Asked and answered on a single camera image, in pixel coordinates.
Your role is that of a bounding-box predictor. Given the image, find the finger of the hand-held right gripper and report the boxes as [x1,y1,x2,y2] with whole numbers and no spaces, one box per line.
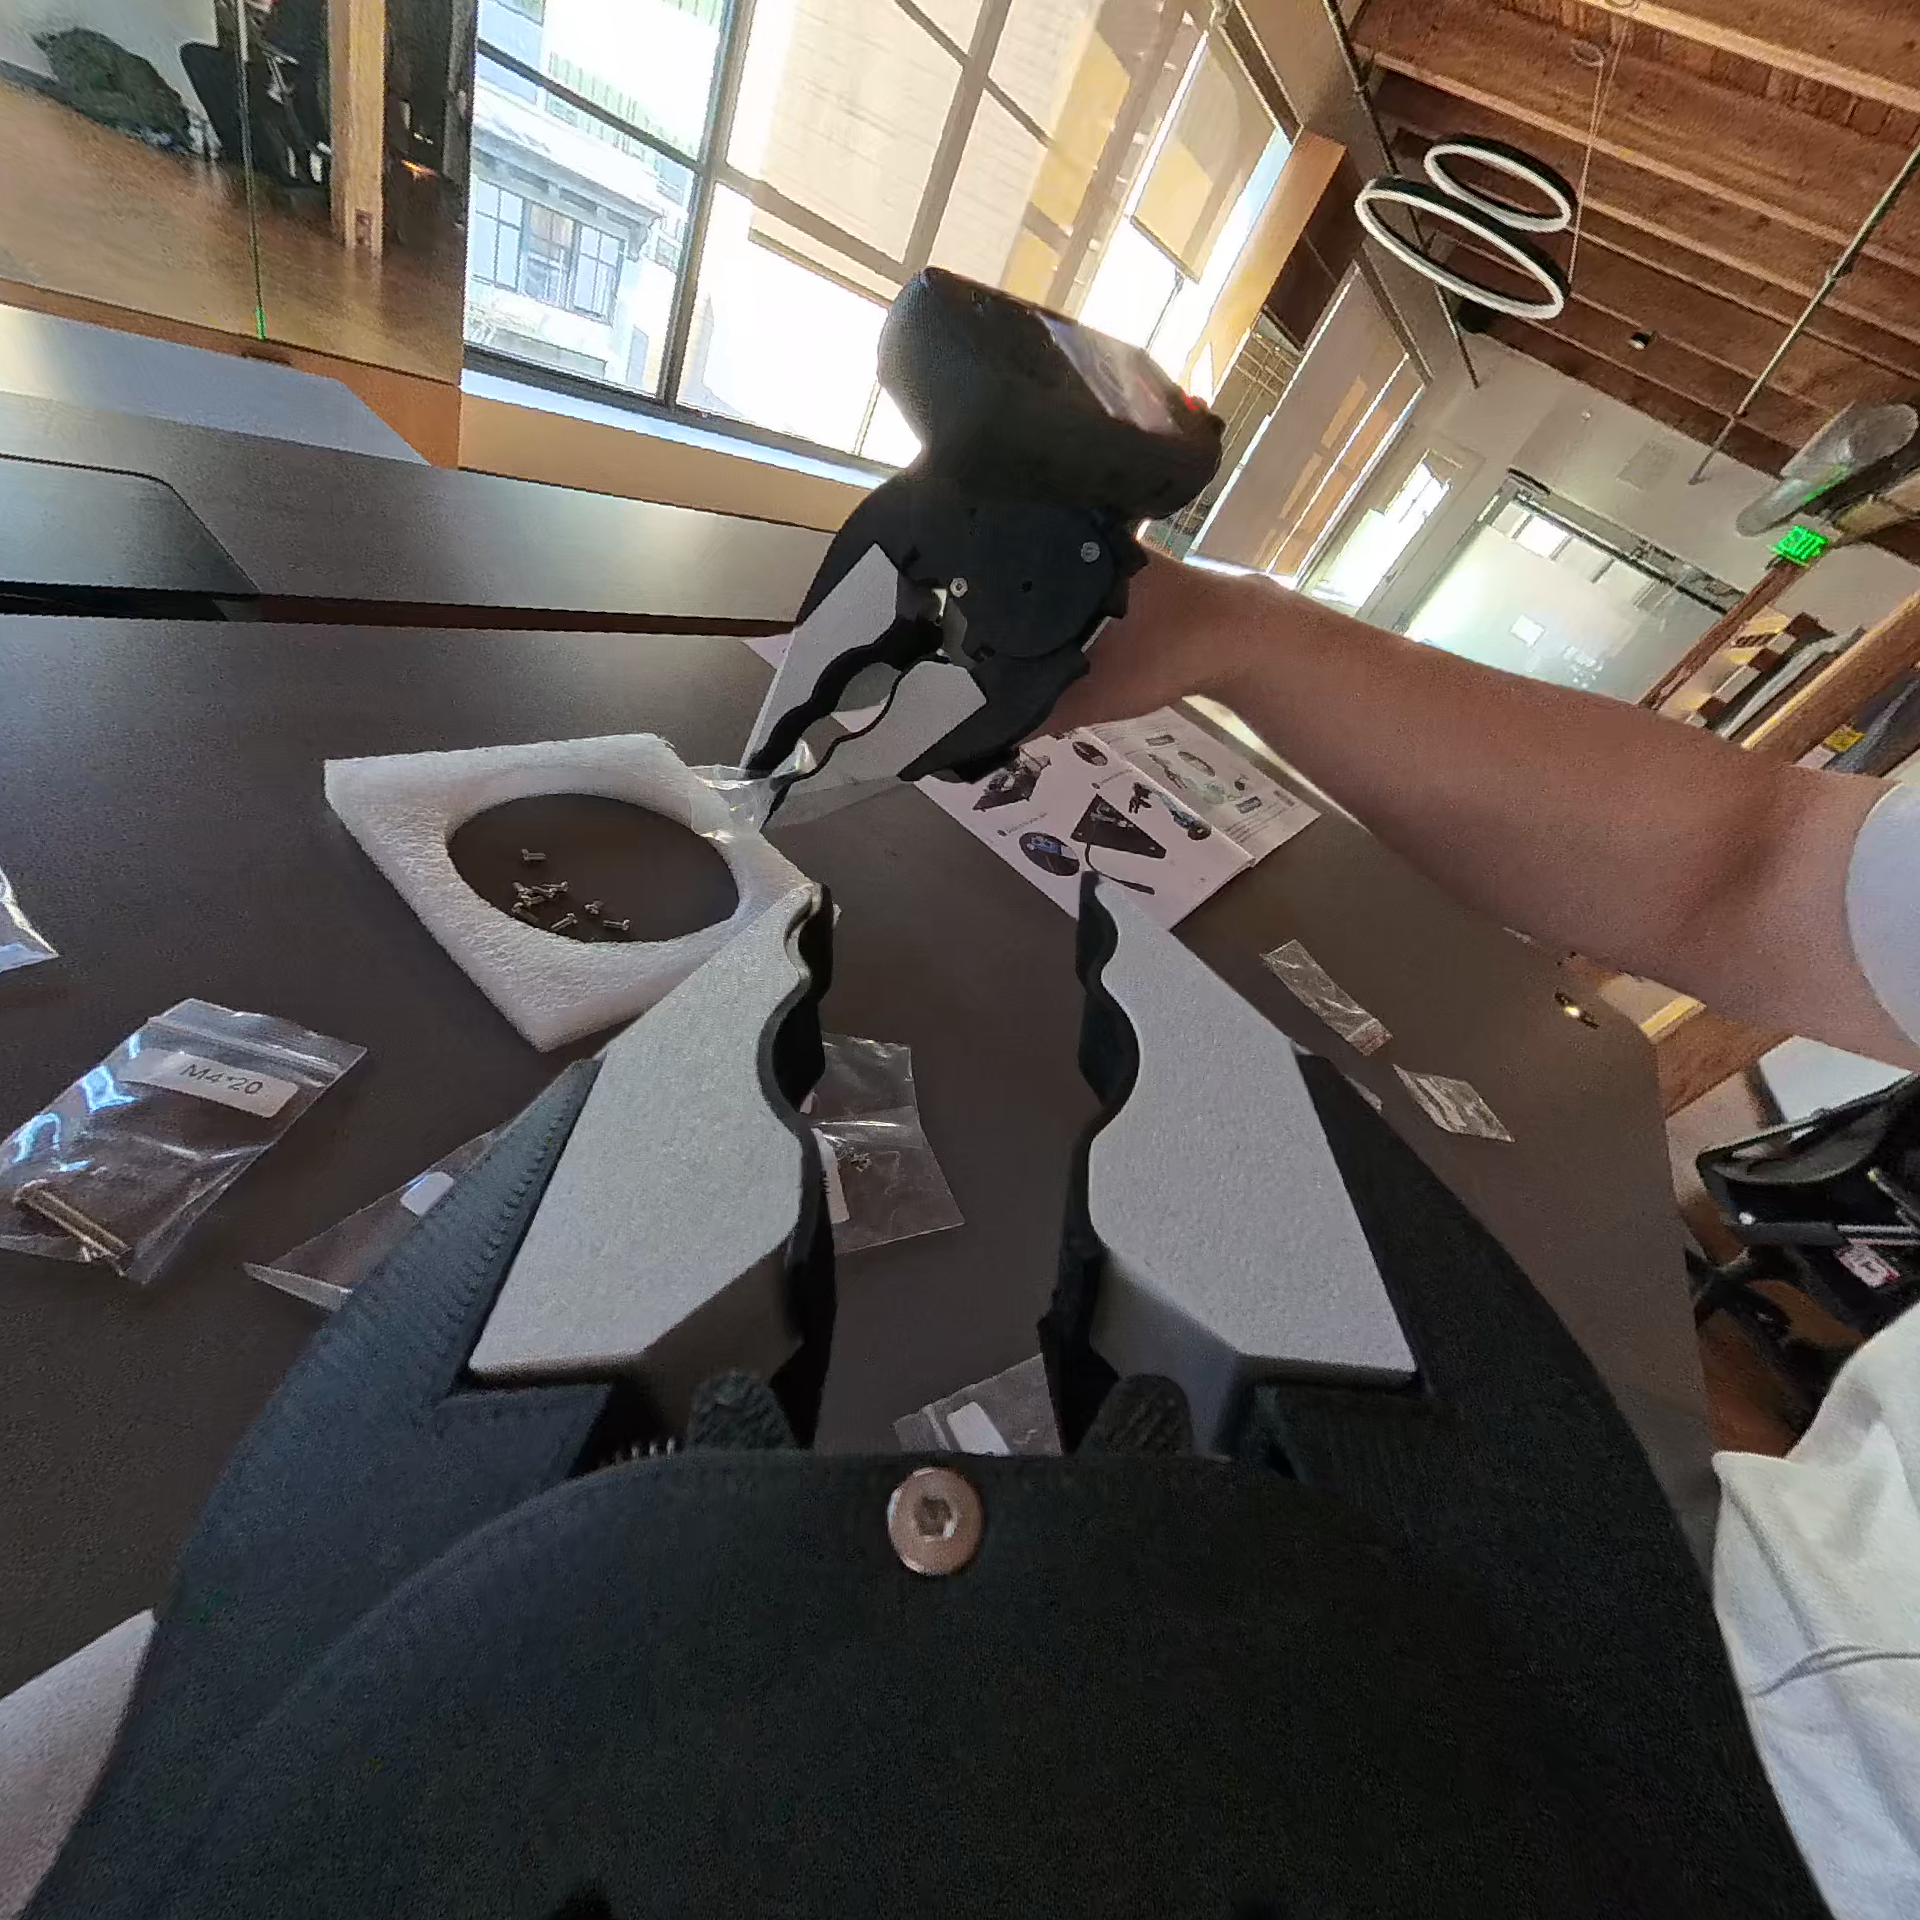
[777,661,993,821]
[738,540,910,821]

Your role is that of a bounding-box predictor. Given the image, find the white foam frame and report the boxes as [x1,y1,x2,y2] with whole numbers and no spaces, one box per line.
[322,731,823,1053]

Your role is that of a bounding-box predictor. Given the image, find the person's right forearm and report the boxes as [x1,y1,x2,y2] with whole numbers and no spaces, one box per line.
[1050,558,1920,1069]

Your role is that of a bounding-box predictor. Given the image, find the open instruction booklet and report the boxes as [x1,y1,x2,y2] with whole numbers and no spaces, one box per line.
[910,706,1323,930]

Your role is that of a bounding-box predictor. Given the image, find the dark desk with inset panel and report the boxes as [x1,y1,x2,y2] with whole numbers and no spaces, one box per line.
[0,306,835,624]

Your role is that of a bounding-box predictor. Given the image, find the pile of small silver screws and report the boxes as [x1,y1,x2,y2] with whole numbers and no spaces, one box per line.
[501,845,636,943]

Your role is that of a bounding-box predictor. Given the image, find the zip bag with long bolts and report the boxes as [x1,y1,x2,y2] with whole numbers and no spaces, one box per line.
[0,998,367,1287]

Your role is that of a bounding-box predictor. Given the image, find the small zip bag black screws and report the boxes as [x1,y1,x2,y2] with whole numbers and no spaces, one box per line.
[693,716,850,842]

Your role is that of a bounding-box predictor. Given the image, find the wooden post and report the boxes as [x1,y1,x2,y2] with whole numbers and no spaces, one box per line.
[327,0,389,252]

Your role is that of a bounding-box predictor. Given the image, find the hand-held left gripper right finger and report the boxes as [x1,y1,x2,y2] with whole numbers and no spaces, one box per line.
[1052,874,1420,1451]

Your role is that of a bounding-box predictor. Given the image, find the black office chair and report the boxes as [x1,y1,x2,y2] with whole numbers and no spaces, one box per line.
[182,0,334,193]
[1692,1069,1920,1359]

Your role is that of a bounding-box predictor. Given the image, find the small labelled zip bag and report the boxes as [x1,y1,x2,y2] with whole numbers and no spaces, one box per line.
[813,1032,920,1122]
[811,1111,966,1256]
[891,1355,1068,1458]

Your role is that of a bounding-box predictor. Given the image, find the clear zip bag red stripe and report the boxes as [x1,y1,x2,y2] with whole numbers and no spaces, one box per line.
[1259,939,1395,1060]

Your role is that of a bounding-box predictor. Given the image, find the person's white shirt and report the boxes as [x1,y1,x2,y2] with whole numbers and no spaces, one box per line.
[1710,774,1920,1920]

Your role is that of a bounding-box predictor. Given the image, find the large window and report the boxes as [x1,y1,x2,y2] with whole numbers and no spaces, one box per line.
[463,0,1295,505]

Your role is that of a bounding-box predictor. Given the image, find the dark green bean bag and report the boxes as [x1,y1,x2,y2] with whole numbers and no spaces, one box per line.
[31,29,200,155]

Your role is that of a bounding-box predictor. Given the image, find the labelled flat zip bag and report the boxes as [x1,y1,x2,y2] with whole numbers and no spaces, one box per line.
[243,1125,504,1317]

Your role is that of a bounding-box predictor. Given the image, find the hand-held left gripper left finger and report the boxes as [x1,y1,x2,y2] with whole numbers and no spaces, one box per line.
[469,886,839,1421]

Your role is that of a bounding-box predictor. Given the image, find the ring ceiling lamp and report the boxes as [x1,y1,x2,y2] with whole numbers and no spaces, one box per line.
[1353,135,1581,327]

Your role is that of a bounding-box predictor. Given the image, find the dark brown desk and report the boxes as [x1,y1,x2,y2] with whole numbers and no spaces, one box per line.
[0,614,1721,1702]

